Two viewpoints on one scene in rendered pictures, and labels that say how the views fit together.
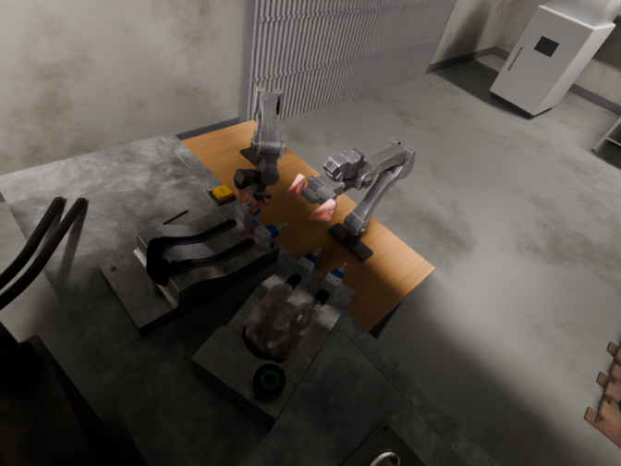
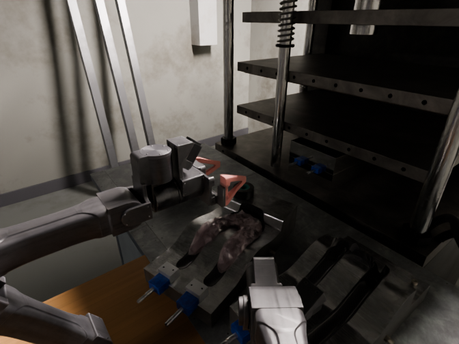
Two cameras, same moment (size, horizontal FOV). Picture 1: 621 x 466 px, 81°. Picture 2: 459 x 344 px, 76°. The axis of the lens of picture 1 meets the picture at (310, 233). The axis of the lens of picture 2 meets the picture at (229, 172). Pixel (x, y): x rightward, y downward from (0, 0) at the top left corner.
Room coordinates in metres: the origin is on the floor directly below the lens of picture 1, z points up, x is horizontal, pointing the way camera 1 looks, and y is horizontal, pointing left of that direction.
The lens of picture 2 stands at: (1.28, 0.23, 1.52)
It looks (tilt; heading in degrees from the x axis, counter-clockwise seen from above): 28 degrees down; 198
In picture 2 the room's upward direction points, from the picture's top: straight up
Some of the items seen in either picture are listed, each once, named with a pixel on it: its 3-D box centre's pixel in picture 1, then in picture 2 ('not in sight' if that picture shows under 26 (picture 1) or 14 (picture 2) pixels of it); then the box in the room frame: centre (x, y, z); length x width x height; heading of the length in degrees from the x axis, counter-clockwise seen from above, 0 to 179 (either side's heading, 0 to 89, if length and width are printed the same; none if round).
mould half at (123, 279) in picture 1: (195, 256); (335, 296); (0.70, 0.34, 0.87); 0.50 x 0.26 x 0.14; 144
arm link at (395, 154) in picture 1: (379, 168); (53, 248); (1.02, -0.16, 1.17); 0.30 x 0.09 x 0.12; 146
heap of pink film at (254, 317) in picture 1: (285, 315); (229, 231); (0.56, 0.01, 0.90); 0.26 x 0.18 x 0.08; 161
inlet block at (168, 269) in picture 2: (337, 275); (156, 286); (0.80, -0.13, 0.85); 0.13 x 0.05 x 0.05; 161
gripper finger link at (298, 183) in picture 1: (299, 192); (225, 182); (0.76, 0.06, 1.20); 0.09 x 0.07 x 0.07; 146
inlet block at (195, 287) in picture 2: (310, 259); (184, 306); (0.83, -0.03, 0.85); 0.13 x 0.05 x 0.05; 161
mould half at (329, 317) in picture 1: (284, 324); (228, 239); (0.56, 0.00, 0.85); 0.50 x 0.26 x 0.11; 161
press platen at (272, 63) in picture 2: not in sight; (360, 72); (-0.41, 0.40, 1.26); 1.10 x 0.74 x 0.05; 54
